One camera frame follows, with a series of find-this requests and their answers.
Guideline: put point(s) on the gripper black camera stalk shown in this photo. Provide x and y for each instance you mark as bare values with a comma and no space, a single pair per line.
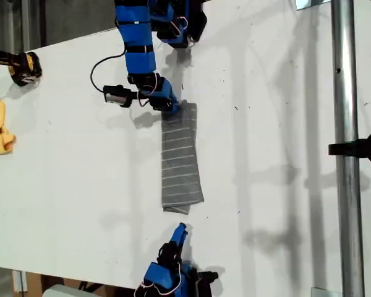
134,92

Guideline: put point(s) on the grey striped towel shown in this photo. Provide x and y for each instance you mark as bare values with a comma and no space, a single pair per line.
180,161

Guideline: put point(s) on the steel post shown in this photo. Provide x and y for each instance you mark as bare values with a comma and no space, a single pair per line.
346,92

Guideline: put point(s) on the yellow black power tool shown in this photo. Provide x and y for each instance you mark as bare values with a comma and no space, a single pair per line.
24,66

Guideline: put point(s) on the white box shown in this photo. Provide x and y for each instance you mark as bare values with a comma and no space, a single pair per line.
62,291

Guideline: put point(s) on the black clamp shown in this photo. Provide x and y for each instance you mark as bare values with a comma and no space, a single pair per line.
358,148

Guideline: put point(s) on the white table bracket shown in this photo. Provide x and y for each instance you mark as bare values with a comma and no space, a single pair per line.
19,281

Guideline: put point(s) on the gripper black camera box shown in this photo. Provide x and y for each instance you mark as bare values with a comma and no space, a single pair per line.
209,277
116,96

